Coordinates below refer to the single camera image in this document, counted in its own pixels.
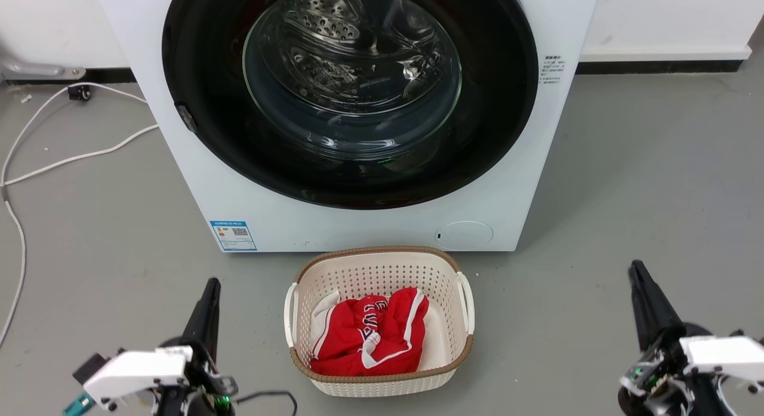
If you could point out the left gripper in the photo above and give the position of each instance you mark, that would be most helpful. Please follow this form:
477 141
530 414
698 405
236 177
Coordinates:
206 392

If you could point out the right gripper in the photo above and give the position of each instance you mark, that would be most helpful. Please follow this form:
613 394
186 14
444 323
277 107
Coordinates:
656 374

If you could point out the black round glass washer door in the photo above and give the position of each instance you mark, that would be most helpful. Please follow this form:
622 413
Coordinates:
209 135

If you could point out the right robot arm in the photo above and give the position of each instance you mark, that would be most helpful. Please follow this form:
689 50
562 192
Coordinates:
710 401

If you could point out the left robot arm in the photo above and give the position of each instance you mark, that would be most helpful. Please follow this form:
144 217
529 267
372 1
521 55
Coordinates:
172 404

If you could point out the white front-load washing machine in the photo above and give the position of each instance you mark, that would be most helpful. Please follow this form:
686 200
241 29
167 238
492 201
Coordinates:
507 195

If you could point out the blue energy label sticker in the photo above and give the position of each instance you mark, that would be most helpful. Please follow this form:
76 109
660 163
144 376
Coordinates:
234 236

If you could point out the red sports garment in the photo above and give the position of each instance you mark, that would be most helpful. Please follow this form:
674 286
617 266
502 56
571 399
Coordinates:
358 344

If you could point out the white perforated laundry basket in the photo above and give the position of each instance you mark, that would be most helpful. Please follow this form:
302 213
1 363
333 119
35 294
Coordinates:
382 267

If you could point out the round white filter cover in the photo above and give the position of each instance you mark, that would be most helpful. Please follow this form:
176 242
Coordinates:
464 236

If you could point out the white skirting board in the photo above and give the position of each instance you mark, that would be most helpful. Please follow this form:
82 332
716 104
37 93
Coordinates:
656 53

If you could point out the small black plug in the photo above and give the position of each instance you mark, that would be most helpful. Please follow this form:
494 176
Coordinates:
79 92

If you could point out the printed text label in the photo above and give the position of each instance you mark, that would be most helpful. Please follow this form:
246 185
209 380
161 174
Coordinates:
552 70

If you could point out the perforated steel washer drum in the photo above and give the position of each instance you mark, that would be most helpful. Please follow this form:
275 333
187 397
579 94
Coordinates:
322 22

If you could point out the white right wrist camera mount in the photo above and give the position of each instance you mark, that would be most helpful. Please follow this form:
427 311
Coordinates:
722 353

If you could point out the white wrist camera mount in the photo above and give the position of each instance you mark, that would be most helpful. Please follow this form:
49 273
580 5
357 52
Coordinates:
137 368
722 353

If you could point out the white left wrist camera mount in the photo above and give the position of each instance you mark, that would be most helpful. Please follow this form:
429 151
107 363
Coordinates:
137 368

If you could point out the grey pipe with bracket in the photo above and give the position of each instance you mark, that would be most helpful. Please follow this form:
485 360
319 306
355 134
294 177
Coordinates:
30 68

